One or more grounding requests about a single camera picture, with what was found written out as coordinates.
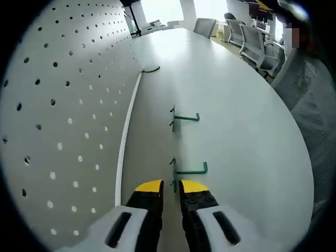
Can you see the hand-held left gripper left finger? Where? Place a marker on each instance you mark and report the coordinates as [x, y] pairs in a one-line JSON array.
[[147, 210]]

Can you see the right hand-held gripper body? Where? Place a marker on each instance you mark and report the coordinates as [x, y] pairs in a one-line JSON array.
[[291, 10]]

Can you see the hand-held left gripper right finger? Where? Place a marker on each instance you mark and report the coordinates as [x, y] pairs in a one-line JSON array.
[[197, 210]]

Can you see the green hook assembly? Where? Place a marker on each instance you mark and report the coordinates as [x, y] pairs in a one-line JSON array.
[[190, 172], [186, 117]]

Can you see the white pegboard mounting plate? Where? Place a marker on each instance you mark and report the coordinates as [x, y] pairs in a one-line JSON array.
[[65, 118]]

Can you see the grey mesh office chair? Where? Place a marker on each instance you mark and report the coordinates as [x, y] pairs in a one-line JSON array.
[[309, 105], [235, 31], [204, 27], [253, 44]]

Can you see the black tripod stand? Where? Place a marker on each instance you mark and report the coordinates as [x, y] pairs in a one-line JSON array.
[[135, 19]]

